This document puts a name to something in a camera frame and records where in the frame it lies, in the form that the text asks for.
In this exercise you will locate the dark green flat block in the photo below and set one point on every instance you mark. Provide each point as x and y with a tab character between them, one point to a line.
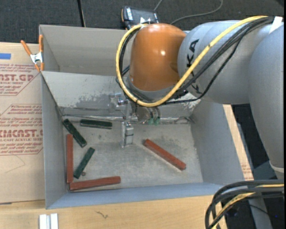
74	133
84	163
96	124

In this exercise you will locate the grey metal bin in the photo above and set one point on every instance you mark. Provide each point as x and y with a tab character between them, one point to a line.
138	156

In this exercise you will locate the brown cardboard board, red print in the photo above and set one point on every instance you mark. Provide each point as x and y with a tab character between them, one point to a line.
19	170

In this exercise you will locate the red-brown flat block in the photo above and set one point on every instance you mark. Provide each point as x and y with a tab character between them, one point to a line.
95	183
164	154
69	159

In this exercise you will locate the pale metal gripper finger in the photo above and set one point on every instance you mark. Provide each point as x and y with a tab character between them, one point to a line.
114	102
127	135

